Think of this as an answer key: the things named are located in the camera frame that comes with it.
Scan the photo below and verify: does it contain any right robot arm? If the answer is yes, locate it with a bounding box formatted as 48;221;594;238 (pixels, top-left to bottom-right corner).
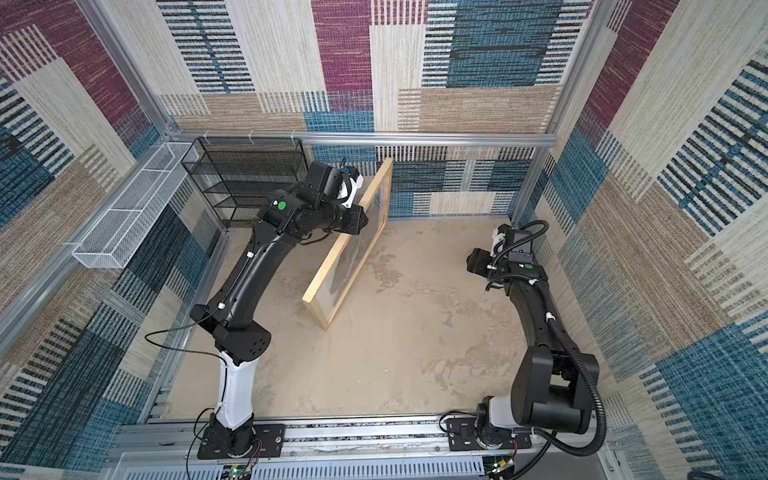
466;220;607;457

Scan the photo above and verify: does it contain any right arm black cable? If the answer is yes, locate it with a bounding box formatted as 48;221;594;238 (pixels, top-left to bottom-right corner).
437;219;608;480

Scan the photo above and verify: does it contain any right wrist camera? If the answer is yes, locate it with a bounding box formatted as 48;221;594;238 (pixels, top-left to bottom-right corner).
491;225;506;257

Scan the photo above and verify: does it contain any white mesh wall basket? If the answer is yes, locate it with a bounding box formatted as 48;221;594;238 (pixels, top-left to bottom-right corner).
72;142;191;269

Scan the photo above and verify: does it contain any black wire shelf rack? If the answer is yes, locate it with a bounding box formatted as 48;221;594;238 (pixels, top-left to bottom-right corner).
181;137;310;228

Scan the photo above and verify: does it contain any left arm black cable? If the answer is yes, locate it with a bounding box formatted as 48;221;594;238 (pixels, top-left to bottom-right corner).
143;305;265;480

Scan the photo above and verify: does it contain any clear acrylic sheet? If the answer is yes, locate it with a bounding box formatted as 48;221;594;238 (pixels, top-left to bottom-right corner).
317;180;390;323

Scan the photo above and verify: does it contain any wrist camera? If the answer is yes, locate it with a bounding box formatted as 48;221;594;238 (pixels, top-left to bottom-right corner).
491;225;506;257
337;166;364;208

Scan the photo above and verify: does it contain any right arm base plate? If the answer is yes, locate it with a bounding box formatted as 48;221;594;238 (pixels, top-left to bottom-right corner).
438;413;532;451

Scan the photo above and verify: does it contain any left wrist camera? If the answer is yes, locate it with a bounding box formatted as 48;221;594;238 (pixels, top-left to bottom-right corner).
337;166;364;208

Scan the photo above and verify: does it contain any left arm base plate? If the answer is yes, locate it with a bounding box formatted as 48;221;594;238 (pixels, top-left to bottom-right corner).
196;420;286;460

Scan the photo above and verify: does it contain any wooden picture frame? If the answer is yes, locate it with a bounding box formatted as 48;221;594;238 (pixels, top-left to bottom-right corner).
302;158;394;330

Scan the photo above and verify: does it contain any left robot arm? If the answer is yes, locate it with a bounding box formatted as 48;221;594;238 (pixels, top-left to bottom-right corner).
190;162;368;459

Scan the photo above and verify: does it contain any aluminium front rail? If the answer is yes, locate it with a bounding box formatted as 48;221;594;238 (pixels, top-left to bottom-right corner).
100;415;633;479

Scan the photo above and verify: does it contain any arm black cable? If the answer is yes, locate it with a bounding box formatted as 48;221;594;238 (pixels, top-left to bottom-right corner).
437;219;608;480
143;305;265;480

